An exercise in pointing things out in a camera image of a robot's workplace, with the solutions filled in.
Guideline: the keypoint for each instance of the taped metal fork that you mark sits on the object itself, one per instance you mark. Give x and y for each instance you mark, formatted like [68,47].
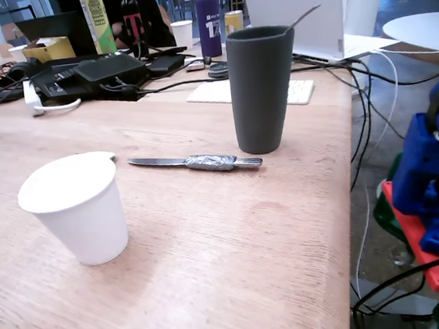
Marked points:
[302,17]

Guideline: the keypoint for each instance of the yellow cardboard box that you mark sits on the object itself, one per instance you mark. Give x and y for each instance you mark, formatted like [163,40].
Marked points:
[54,50]

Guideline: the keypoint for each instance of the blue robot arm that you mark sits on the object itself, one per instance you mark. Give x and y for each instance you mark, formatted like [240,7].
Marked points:
[421,174]

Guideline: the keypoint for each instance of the black coaster stack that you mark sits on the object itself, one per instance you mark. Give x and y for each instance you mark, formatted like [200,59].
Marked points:
[218,71]

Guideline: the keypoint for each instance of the tall gray glass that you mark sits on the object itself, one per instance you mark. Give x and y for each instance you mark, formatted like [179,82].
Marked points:
[261,97]

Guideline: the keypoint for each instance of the taped metal knife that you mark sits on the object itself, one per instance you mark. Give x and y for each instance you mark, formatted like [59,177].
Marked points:
[211,161]

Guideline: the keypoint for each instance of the yellow drink can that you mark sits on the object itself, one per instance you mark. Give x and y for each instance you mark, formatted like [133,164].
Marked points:
[234,23]

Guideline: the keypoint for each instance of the white flat plate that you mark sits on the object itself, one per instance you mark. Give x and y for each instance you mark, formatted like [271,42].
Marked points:
[109,156]

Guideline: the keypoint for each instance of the yellow green snack tube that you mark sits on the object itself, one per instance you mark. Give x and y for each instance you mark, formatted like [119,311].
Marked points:
[99,28]

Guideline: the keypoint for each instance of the black flat drive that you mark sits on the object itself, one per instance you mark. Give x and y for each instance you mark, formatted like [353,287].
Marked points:
[166,65]

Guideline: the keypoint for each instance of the gray metal table foot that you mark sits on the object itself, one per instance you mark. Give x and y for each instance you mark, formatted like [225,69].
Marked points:
[414,303]

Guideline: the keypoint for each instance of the white round table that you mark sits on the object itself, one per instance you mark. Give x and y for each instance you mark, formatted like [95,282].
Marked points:
[425,31]

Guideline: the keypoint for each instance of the purple bottle wooden cap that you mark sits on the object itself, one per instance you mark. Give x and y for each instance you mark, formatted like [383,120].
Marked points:
[210,28]

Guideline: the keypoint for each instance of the dark gray rectangular device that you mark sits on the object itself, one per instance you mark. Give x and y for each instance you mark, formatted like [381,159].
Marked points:
[107,68]

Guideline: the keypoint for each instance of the tall white cardboard box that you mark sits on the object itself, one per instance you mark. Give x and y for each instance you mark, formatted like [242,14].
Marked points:
[297,7]

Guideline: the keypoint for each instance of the black bottle pink letter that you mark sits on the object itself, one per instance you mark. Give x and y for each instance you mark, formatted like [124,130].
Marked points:
[135,28]

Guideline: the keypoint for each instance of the white keyboard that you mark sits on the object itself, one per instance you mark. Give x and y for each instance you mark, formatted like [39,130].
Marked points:
[212,92]

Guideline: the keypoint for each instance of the black laptop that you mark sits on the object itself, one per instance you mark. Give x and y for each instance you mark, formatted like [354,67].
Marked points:
[52,29]

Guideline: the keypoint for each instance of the black labelled equipment case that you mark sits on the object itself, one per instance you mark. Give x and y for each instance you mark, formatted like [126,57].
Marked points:
[58,87]

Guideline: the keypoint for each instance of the black headphones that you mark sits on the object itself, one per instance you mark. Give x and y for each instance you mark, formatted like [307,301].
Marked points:
[17,70]

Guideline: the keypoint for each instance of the flat white box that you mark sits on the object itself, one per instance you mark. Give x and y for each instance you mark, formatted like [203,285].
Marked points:
[364,45]

